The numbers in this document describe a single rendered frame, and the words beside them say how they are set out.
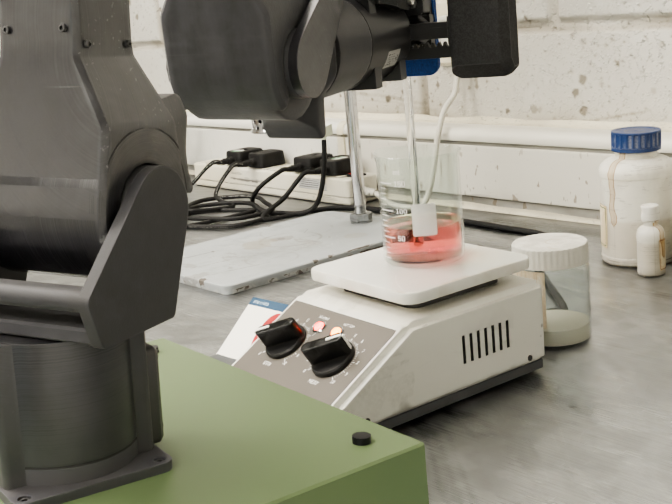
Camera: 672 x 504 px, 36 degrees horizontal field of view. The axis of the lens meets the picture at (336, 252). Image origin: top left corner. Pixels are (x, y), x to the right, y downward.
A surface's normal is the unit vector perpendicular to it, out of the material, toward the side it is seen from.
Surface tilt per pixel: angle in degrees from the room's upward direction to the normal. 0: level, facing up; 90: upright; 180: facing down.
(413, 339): 90
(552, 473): 0
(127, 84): 63
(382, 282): 0
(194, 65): 95
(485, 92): 90
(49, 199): 76
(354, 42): 87
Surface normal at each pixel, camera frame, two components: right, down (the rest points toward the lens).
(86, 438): 0.50, 0.18
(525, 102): -0.76, 0.22
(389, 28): 0.86, -0.19
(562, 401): -0.09, -0.97
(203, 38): -0.42, 0.34
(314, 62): 0.90, 0.07
